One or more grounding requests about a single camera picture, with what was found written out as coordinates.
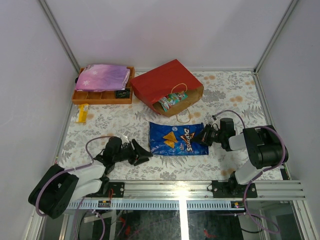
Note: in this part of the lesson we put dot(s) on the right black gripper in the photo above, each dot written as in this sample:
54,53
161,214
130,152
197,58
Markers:
204,137

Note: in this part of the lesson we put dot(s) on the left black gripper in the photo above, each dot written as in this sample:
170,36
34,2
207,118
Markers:
133,152

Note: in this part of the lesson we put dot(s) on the blue Doritos chip bag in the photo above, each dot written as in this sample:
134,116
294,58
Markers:
176,140

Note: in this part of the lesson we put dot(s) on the red paper bag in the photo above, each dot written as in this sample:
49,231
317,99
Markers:
169,78

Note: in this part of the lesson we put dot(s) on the yellow snack packet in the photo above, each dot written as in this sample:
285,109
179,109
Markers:
82,113

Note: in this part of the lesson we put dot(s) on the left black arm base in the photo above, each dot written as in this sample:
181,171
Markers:
111,189

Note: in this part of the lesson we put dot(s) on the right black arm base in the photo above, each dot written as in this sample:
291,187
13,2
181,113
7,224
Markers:
228,190

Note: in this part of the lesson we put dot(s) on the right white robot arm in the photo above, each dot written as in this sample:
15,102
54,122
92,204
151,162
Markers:
265,148

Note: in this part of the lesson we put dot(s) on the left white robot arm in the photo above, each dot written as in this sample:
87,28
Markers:
60,186

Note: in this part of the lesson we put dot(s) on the teal snack packet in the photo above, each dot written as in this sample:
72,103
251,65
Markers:
171,99

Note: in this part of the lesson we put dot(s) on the wooden compartment tray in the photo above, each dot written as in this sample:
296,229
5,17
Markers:
104,97

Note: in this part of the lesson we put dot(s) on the dark patterned cloth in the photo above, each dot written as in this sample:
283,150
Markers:
122,94

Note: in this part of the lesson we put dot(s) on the purple star cloth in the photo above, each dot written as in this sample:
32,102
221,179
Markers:
102,77

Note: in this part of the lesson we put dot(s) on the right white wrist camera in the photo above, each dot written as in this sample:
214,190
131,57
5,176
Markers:
215,122

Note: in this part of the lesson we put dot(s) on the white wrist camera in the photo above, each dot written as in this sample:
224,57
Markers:
125,136
215,122

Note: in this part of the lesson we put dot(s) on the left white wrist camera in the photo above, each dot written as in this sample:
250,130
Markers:
125,136

